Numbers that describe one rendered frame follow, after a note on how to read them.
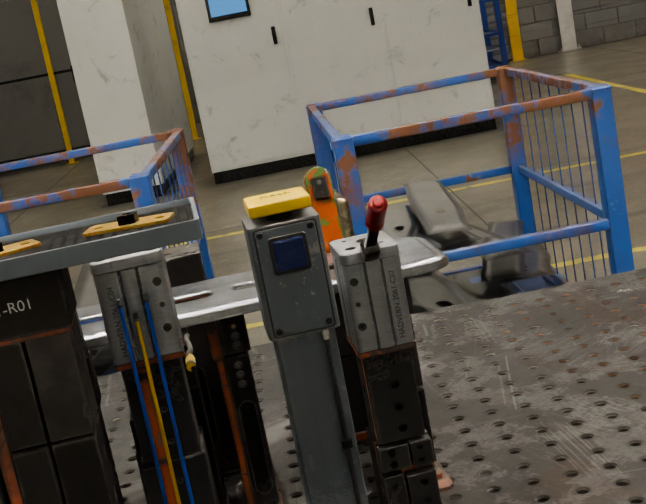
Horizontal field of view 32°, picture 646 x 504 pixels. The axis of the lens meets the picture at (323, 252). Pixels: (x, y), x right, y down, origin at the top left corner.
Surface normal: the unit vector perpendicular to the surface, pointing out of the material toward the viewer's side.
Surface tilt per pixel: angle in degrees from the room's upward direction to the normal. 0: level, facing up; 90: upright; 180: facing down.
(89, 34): 90
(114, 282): 90
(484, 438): 0
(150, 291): 90
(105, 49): 90
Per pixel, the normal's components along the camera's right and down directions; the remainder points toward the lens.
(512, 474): -0.18, -0.96
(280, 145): 0.07, 0.21
